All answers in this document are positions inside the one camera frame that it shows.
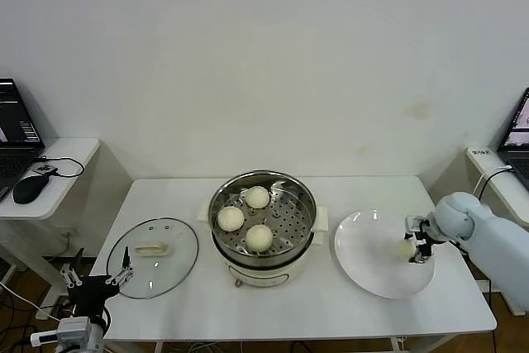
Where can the white side desk with label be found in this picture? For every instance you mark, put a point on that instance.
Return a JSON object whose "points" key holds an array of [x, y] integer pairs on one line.
{"points": [[502, 196]]}

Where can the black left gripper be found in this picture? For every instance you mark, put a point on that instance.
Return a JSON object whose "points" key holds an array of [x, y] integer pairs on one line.
{"points": [[91, 293]]}

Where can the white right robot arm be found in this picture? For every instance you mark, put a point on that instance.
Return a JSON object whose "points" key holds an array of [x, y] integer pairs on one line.
{"points": [[496, 245]]}

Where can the black computer mouse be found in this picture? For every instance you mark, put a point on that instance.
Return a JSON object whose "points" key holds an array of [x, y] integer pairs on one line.
{"points": [[28, 189]]}

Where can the white round plate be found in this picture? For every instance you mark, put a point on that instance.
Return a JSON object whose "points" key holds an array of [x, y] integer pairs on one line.
{"points": [[372, 254]]}

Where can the white electric cooker pot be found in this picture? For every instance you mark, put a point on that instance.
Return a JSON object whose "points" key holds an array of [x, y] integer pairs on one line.
{"points": [[268, 274]]}

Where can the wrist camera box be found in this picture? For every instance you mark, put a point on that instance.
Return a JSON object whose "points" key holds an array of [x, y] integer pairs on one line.
{"points": [[73, 328], [414, 223]]}

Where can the black laptop with pale screen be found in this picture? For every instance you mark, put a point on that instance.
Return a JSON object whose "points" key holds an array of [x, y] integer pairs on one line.
{"points": [[518, 121]]}

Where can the white steamed baozi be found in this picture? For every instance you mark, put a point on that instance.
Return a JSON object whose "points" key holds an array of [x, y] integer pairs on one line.
{"points": [[404, 249], [257, 197], [230, 218], [259, 238]]}

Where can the white side desk with mouse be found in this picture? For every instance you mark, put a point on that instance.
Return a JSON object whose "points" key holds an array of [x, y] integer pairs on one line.
{"points": [[70, 154]]}

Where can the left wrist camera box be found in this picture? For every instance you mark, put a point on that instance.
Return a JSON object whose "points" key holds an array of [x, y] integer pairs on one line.
{"points": [[73, 328]]}

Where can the black laptop with dark screen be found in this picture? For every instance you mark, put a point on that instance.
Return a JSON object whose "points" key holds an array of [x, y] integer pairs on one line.
{"points": [[16, 121]]}

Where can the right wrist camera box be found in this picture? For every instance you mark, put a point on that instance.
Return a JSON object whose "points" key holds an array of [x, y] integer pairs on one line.
{"points": [[414, 223]]}

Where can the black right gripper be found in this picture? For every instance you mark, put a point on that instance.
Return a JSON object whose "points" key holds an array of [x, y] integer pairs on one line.
{"points": [[425, 239]]}

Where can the steel perforated steamer basket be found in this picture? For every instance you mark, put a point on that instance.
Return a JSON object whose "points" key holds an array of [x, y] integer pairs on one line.
{"points": [[293, 220]]}

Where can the white wall outlet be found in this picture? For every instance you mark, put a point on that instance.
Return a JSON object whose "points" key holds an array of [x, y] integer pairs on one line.
{"points": [[70, 232]]}

